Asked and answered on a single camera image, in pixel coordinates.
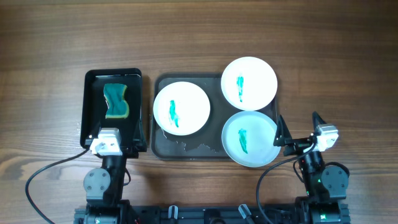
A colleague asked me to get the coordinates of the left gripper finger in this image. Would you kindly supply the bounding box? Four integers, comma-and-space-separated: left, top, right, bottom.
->
132, 119, 147, 149
85, 121, 101, 146

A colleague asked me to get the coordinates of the white plate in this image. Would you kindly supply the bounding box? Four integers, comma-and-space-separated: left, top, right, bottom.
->
221, 111, 280, 167
153, 82, 211, 136
221, 57, 278, 111

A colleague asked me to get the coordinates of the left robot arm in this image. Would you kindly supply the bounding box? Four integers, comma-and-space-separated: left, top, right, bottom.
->
75, 118, 147, 223

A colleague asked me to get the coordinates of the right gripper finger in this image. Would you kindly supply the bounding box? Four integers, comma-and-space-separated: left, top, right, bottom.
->
273, 115, 292, 146
312, 111, 326, 134

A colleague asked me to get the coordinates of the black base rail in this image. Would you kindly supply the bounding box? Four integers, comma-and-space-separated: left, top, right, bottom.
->
73, 202, 351, 224

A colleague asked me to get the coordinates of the small black tray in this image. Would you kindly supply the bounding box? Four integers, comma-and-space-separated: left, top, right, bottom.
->
80, 68, 143, 149

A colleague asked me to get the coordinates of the green yellow sponge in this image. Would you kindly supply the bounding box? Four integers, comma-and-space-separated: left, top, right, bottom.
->
103, 83, 129, 119

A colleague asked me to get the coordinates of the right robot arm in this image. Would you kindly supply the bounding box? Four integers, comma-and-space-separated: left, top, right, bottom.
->
274, 112, 351, 223

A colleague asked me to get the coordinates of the large dark grey tray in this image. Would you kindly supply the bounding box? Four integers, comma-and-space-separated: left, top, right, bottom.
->
150, 73, 279, 161

